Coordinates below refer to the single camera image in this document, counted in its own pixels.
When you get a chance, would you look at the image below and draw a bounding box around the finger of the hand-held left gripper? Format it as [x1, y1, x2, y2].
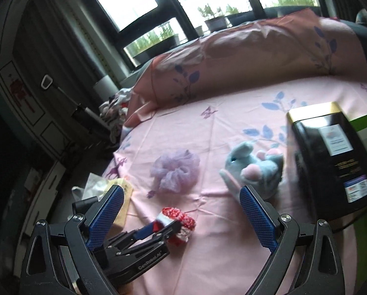
[117, 220, 183, 258]
[105, 221, 160, 250]

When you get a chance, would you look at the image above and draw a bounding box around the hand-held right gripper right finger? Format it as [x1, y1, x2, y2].
[239, 185, 346, 295]

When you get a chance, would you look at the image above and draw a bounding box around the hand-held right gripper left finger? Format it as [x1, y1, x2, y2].
[20, 184, 125, 295]

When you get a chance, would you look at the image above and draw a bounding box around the red white fabric scrunchie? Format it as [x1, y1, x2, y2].
[155, 206, 196, 246]

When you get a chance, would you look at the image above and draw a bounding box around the yellow soft tissue pack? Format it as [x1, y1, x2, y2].
[72, 174, 133, 231]

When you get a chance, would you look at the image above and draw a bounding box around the blue plush bunny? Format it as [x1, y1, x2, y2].
[219, 141, 285, 200]

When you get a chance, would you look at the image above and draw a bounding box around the purple mesh bath pouf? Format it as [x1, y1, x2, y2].
[149, 149, 201, 192]

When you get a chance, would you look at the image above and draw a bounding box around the black tin with gold rim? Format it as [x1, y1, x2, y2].
[286, 101, 367, 222]

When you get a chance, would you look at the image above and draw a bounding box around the pile of patterned clothes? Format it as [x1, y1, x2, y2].
[99, 88, 135, 143]

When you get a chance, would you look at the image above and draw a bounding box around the pink floral bed sheet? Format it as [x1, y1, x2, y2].
[110, 75, 367, 295]

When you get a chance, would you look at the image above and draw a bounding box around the stick vacuum cleaner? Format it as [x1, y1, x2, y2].
[40, 74, 110, 130]

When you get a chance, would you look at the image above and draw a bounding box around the white cylinder container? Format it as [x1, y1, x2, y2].
[94, 75, 117, 99]

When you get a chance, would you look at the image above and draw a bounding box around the white panelled cabinet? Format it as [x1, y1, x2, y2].
[0, 0, 79, 163]

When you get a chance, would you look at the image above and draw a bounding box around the pink floral pillow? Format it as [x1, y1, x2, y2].
[123, 9, 367, 126]

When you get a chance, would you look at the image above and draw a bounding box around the long black grass planter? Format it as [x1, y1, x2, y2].
[126, 21, 181, 64]
[265, 0, 321, 19]

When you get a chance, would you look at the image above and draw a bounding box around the round plant pot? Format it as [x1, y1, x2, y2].
[199, 4, 229, 33]

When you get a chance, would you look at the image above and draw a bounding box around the dark plant pot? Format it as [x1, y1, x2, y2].
[225, 4, 255, 27]

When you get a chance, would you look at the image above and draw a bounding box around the black framed window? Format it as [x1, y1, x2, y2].
[82, 0, 325, 68]

